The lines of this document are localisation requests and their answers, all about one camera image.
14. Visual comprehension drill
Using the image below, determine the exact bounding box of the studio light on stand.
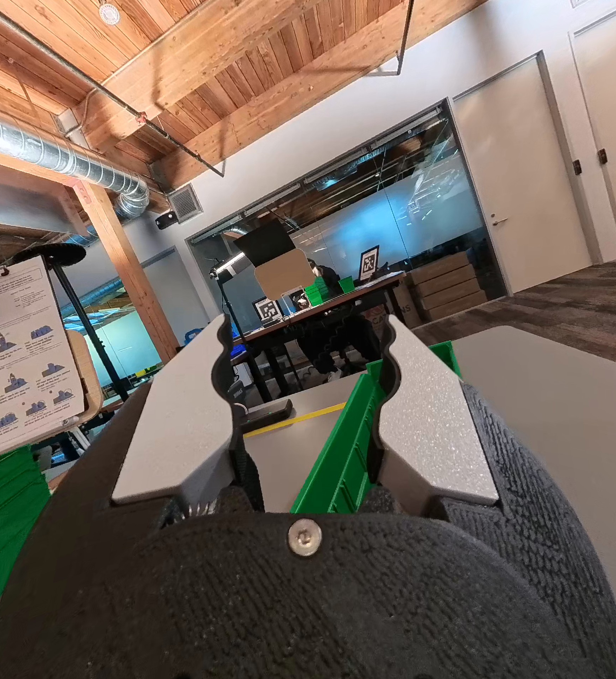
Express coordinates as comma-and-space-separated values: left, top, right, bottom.
208, 252, 247, 340

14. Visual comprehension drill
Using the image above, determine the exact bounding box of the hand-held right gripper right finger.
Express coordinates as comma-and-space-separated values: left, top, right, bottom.
369, 314, 501, 516

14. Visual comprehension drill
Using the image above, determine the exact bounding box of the black photo flag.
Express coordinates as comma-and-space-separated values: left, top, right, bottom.
232, 219, 297, 268

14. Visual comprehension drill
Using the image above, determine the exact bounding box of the wooden backing board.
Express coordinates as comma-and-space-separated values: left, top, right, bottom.
65, 329, 105, 425

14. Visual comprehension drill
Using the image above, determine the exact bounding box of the wall vent grille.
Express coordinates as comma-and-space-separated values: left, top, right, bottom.
169, 183, 204, 222

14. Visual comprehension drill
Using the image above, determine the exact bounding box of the black sprinkler pipe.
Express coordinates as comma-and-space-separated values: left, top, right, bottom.
0, 0, 227, 178

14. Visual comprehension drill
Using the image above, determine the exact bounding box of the glass partition wall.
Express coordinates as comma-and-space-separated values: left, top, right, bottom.
186, 97, 511, 367

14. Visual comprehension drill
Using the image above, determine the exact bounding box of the black labelled box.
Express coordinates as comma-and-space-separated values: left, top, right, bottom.
231, 378, 258, 410

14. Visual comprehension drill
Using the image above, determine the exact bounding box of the printed instruction sheet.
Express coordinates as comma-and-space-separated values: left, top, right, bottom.
0, 256, 87, 462

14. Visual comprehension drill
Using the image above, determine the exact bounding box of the black charger box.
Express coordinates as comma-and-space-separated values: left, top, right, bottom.
239, 398, 294, 431

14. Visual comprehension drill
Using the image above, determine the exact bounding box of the wooden support post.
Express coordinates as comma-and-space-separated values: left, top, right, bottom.
77, 180, 181, 364

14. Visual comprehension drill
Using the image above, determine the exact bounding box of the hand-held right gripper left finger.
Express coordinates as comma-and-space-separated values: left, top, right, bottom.
110, 314, 235, 506

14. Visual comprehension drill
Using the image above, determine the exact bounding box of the black ceiling rod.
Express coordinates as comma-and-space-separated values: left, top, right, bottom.
363, 0, 416, 77

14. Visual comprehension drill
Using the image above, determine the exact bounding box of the silver air duct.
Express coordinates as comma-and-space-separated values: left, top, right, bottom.
0, 101, 152, 218

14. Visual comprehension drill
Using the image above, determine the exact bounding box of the wooden work table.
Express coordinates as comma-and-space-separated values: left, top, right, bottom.
231, 271, 408, 404

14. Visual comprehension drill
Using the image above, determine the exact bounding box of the black tripod stand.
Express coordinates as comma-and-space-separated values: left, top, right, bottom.
13, 244, 131, 404

